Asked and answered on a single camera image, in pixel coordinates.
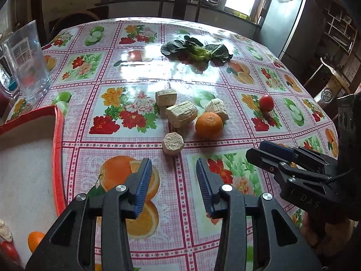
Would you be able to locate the orange tangerine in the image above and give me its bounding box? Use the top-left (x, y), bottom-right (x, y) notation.
top-left (28, 231), bottom-right (45, 253)
top-left (195, 112), bottom-right (223, 140)

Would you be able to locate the red tomato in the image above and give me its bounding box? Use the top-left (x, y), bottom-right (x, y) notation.
top-left (1, 241), bottom-right (20, 264)
top-left (259, 95), bottom-right (274, 113)

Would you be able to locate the right hand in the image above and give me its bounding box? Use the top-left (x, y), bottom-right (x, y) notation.
top-left (301, 212), bottom-right (355, 257)

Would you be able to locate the red rimmed white tray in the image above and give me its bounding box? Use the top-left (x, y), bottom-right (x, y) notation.
top-left (1, 106), bottom-right (66, 267)

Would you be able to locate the white tofu block right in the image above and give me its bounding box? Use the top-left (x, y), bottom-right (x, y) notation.
top-left (204, 98), bottom-right (229, 122)

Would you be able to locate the beige ribbed tofu block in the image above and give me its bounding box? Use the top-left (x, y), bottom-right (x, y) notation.
top-left (166, 101), bottom-right (198, 128)

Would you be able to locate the round beige tofu piece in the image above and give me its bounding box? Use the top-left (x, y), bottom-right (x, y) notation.
top-left (162, 132), bottom-right (184, 156)

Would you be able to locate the floral fruit plastic tablecloth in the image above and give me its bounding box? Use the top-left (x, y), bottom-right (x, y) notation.
top-left (6, 18), bottom-right (338, 270)

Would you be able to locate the square beige tofu block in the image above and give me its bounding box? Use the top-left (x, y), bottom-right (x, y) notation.
top-left (155, 89), bottom-right (177, 106)

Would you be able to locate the grey refrigerator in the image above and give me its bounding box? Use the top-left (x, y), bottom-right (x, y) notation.
top-left (256, 0), bottom-right (307, 59)

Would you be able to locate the green leafy vegetable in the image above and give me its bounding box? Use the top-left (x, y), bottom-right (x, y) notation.
top-left (160, 35), bottom-right (233, 63)

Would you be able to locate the dark chair by window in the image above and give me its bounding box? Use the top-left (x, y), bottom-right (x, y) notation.
top-left (158, 0), bottom-right (206, 23)

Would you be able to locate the clear glass beer mug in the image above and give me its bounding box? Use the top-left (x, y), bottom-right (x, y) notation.
top-left (1, 20), bottom-right (53, 104)

